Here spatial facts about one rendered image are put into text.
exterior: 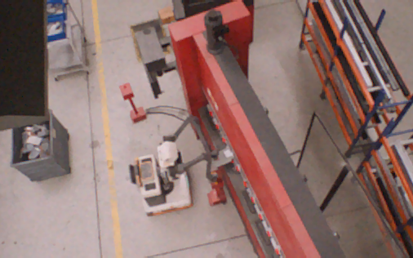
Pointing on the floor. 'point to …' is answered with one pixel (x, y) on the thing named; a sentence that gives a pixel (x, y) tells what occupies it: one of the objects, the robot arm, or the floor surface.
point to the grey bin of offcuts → (41, 149)
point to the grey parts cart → (67, 48)
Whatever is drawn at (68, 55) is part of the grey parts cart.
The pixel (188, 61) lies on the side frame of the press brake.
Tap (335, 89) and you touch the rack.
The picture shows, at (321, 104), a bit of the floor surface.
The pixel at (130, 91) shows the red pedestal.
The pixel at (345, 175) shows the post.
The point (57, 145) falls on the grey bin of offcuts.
